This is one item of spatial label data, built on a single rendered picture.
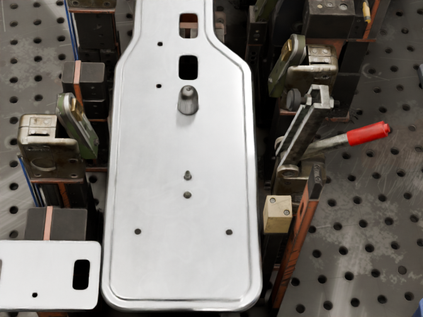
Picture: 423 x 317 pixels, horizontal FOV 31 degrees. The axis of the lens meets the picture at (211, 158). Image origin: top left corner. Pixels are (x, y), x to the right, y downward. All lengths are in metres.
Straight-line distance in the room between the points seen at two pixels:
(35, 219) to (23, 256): 0.07
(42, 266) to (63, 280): 0.04
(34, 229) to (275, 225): 0.35
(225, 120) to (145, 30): 0.22
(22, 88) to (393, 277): 0.82
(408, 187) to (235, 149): 0.48
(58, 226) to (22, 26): 0.68
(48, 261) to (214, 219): 0.24
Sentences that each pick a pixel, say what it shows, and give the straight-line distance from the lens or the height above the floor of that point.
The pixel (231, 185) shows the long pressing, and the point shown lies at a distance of 1.11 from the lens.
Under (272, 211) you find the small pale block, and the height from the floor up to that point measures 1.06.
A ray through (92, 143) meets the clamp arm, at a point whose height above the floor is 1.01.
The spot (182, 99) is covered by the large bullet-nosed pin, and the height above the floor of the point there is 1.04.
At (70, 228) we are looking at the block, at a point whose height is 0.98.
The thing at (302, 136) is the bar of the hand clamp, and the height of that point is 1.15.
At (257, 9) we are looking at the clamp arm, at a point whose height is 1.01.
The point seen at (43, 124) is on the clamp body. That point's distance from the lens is 1.13.
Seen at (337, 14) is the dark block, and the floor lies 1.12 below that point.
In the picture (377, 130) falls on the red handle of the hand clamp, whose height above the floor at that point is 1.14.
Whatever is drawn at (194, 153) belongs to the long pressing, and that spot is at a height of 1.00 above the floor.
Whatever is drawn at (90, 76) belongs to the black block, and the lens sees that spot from 1.23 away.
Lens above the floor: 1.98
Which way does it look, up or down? 60 degrees down
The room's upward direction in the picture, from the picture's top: 5 degrees clockwise
